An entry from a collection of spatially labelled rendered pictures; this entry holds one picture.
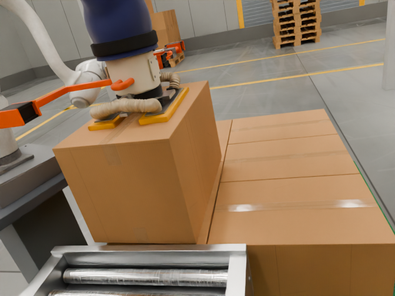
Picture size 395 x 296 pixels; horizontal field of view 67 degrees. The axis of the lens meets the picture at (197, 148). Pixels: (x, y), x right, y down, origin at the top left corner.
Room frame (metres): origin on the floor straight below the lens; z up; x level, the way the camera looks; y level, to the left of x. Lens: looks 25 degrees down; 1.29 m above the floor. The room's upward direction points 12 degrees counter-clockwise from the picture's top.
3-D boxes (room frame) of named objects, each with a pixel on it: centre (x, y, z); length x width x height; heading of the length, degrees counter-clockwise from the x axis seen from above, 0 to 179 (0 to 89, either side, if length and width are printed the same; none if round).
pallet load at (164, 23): (8.71, 0.45, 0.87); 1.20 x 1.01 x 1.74; 164
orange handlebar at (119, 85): (1.33, 0.23, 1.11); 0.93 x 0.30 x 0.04; 164
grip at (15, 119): (0.89, 0.50, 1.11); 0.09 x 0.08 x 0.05; 74
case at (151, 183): (1.12, 0.17, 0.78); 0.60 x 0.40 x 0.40; 162
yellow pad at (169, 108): (1.08, 0.08, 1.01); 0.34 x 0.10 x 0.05; 164
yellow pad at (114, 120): (1.13, 0.26, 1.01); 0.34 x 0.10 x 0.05; 164
